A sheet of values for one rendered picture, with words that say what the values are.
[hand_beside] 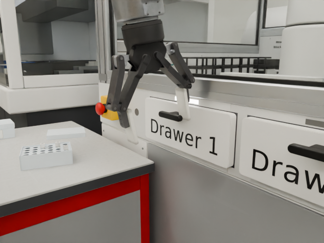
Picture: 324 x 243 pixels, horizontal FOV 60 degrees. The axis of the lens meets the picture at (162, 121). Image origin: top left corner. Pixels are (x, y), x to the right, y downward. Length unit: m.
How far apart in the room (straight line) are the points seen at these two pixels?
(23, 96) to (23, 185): 0.67
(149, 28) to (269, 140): 0.28
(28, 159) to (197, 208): 0.43
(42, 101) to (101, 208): 0.71
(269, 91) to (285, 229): 0.24
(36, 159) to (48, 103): 0.60
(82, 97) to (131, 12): 0.93
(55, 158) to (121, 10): 0.43
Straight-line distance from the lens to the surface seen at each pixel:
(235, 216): 0.63
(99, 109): 0.89
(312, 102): 0.49
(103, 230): 0.77
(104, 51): 0.99
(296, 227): 0.55
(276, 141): 0.50
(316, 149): 0.44
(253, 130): 0.52
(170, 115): 0.62
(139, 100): 0.82
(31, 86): 1.31
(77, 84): 1.37
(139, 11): 0.49
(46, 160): 0.77
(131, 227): 0.82
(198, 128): 0.61
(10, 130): 1.10
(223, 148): 0.57
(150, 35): 0.50
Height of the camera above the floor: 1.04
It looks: 13 degrees down
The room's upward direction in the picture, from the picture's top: straight up
